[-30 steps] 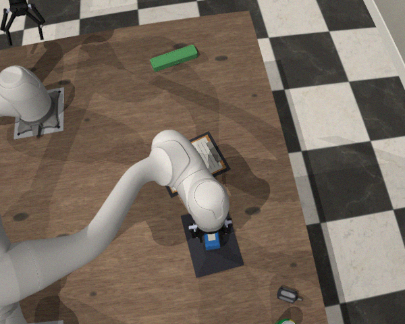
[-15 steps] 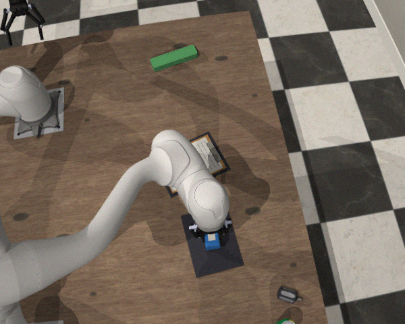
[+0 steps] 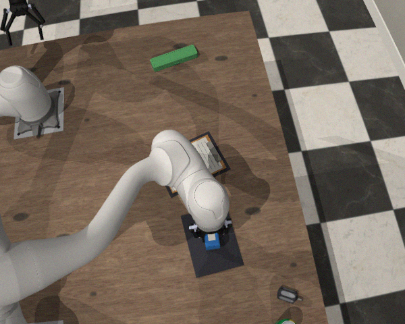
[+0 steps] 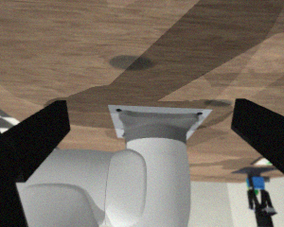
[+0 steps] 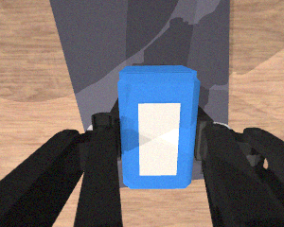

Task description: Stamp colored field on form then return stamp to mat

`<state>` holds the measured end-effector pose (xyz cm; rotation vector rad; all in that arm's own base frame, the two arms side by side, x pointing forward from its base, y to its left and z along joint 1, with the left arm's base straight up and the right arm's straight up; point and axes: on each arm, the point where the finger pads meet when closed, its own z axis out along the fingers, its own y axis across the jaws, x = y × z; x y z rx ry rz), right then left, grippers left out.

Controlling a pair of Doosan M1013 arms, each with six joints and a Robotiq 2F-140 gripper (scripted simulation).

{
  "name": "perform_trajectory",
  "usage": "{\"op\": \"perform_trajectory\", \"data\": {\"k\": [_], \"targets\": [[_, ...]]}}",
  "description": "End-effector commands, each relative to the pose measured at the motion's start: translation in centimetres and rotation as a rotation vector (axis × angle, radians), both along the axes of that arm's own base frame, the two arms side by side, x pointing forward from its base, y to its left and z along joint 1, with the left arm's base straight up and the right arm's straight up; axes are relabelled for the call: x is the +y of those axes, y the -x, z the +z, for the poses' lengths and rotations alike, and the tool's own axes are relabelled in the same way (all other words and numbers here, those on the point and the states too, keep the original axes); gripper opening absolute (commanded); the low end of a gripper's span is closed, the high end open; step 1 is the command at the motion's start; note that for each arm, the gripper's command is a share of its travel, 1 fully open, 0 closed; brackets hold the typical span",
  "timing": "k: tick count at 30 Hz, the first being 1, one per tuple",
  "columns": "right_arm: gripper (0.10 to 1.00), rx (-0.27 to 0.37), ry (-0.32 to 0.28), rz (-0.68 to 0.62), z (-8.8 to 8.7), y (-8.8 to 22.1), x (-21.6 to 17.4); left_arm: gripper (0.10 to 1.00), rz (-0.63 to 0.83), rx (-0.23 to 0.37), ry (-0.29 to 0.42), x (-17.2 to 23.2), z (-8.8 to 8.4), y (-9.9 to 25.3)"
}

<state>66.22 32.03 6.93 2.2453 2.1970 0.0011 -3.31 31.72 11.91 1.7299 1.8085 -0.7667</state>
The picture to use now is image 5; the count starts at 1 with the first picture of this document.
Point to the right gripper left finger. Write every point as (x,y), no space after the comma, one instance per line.
(34,193)

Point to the dark grey flat mat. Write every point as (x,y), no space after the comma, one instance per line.
(101,37)

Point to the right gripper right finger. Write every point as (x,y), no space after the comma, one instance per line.
(239,194)

